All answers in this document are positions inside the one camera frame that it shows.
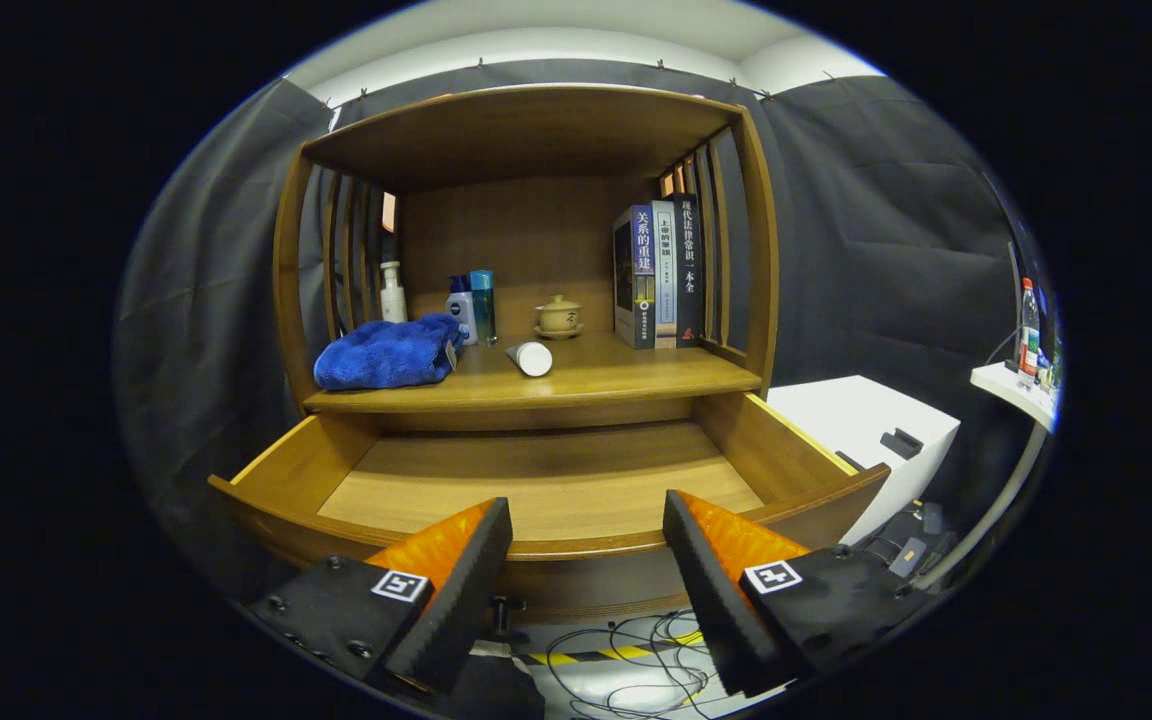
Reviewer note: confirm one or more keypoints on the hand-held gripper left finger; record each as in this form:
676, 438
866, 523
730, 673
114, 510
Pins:
451, 600

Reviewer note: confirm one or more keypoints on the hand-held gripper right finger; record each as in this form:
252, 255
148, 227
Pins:
721, 600

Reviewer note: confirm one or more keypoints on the wooden drawer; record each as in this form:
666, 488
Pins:
536, 480

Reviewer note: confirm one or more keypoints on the white squeeze tube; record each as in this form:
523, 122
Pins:
533, 358

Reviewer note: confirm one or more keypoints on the white drawer unit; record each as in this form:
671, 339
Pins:
856, 410

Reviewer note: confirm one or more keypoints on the wooden countertop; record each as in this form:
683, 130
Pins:
616, 375

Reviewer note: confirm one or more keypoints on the wooden cabinet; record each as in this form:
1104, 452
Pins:
526, 130

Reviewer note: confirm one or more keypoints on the yellow black floor tape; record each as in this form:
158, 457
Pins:
616, 653

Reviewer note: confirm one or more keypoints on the black computer case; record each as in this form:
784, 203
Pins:
911, 555

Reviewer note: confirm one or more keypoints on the blue towel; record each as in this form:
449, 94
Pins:
386, 355

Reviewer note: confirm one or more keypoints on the white bottle blue cap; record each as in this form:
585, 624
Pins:
461, 315

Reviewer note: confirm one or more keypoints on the teal bottle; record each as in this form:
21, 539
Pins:
483, 310

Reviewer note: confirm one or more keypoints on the beige lidded teacup with saucer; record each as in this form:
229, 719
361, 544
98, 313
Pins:
559, 318

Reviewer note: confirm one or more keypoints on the white pump bottle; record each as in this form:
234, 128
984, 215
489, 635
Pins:
393, 300

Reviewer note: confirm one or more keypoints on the pale spine book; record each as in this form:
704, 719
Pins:
665, 275

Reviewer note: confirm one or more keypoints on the blue spine book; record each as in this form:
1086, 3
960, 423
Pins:
641, 280

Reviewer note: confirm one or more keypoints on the black spine book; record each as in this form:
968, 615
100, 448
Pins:
688, 270

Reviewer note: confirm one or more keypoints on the white side table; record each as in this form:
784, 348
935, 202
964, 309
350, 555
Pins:
1011, 385

